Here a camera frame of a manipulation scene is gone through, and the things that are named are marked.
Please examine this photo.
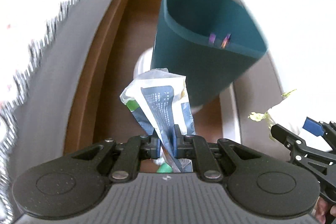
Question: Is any white round stool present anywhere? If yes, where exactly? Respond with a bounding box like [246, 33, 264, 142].
[133, 47, 203, 114]

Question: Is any white wardrobe door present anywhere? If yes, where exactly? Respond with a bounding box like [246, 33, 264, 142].
[207, 0, 336, 135]

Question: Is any white blue snack bag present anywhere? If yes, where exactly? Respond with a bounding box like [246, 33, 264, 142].
[120, 68, 195, 173]

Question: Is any dark green trash bin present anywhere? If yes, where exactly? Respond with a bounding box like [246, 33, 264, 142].
[151, 0, 267, 107]

